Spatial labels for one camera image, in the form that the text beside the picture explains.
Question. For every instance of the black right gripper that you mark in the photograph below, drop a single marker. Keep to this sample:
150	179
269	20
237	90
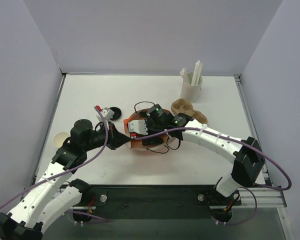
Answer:
150	129

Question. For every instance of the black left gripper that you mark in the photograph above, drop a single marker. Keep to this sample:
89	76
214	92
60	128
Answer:
112	136

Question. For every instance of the orange paper bag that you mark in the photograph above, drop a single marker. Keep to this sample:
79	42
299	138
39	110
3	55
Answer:
136	139

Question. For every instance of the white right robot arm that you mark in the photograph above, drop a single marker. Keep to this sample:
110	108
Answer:
243	154

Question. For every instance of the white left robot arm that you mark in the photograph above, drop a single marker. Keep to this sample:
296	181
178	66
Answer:
30	218

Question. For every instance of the white straw holder cup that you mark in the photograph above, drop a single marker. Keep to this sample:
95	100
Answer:
191	92

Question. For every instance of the white wrapped straw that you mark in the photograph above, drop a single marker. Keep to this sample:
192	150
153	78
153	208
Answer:
196	73
184	75

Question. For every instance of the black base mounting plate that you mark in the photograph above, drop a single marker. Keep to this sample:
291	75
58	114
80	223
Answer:
153	202

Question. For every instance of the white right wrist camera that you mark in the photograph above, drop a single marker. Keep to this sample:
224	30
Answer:
138	126

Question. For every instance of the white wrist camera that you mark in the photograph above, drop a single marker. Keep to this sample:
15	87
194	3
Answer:
138	126
106	112

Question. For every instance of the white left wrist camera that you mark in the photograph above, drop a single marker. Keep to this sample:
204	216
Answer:
106	112

